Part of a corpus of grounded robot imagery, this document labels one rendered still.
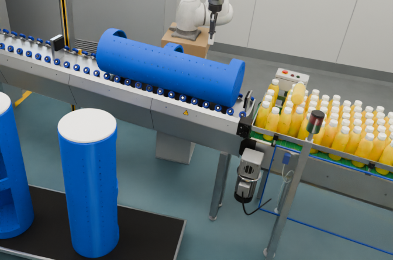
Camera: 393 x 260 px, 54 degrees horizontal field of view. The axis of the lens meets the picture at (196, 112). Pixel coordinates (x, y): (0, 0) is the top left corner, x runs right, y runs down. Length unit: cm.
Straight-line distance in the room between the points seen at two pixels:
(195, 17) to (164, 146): 113
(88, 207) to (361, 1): 392
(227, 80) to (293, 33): 300
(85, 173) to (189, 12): 131
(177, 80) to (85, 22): 208
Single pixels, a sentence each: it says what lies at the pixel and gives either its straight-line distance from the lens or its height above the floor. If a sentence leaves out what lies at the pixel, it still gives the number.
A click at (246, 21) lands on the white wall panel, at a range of 502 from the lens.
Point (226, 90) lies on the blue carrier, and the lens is 215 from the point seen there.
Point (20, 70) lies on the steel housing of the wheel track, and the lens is 292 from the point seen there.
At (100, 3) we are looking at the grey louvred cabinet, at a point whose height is 89.
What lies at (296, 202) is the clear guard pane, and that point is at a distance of 233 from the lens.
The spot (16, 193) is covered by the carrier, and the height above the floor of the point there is 48.
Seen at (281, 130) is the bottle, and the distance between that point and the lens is 218.
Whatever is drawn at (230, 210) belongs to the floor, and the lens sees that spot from 298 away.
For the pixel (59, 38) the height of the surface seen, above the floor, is 108.
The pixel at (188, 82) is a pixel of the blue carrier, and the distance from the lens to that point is 221.
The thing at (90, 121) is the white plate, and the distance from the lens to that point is 198.
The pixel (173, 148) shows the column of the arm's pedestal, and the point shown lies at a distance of 321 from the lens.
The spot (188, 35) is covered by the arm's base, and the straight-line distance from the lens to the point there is 275.
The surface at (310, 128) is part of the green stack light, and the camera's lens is 187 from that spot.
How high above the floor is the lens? 219
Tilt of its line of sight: 34 degrees down
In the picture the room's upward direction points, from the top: 7 degrees clockwise
